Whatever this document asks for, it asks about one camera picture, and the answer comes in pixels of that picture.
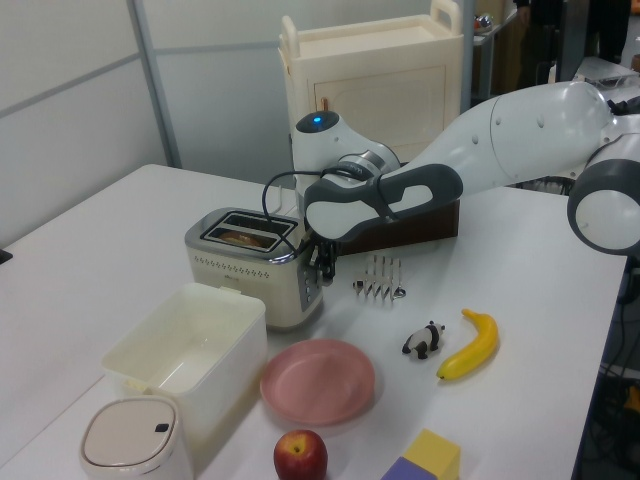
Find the yellow block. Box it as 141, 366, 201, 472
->
403, 428, 462, 480

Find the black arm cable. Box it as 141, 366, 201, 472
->
260, 168, 401, 262

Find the red apple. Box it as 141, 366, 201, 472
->
272, 429, 330, 480

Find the silver toast rack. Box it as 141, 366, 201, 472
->
351, 254, 407, 307

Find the yellow banana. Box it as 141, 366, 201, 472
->
436, 308, 500, 384

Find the small cream trash can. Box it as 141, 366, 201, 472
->
78, 394, 194, 480

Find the cream wooden cabinet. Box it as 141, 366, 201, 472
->
278, 0, 464, 166

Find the panda toy figure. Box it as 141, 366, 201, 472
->
401, 320, 447, 361

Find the dark brown wooden base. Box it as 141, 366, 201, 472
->
339, 159, 461, 256

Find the white rectangular plastic container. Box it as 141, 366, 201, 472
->
100, 282, 269, 449

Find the white drawer handle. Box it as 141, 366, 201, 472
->
272, 184, 301, 219

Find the purple block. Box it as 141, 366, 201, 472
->
380, 455, 441, 480

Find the cream and chrome toaster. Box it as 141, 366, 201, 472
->
183, 207, 326, 334

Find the brown bread slice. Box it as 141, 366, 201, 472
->
219, 230, 264, 248

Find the pink plate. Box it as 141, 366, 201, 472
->
259, 338, 377, 427

